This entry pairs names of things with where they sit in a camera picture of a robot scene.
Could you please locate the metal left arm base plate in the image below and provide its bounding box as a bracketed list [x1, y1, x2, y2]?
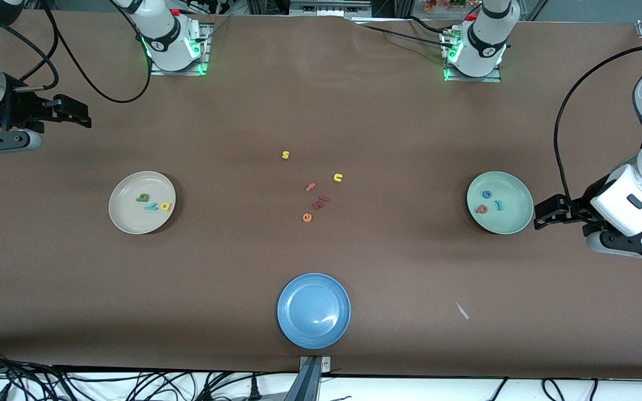
[444, 28, 503, 83]

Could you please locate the brown table cover sheet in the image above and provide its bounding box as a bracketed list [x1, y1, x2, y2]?
[0, 10, 642, 379]

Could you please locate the black cable behind base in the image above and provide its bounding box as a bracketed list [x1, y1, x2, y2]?
[405, 16, 453, 34]
[361, 23, 449, 48]

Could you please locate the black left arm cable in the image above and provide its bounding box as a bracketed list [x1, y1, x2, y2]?
[554, 42, 642, 223]

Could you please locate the silver aluminium frame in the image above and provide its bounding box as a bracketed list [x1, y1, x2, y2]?
[289, 0, 372, 17]

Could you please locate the beige round plate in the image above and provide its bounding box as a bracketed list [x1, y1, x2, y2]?
[108, 170, 177, 235]

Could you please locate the light green round plate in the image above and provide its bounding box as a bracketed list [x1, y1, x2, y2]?
[466, 171, 534, 235]

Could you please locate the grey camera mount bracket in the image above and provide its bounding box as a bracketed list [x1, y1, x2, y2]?
[298, 355, 333, 401]

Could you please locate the blue round plate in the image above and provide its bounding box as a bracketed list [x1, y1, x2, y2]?
[277, 272, 352, 350]

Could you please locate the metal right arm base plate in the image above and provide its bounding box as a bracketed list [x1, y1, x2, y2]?
[150, 22, 213, 76]

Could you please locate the short black right arm cable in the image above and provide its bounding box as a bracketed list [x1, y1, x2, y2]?
[0, 0, 60, 91]

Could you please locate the long black right arm cable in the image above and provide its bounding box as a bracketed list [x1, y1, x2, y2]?
[51, 0, 153, 104]

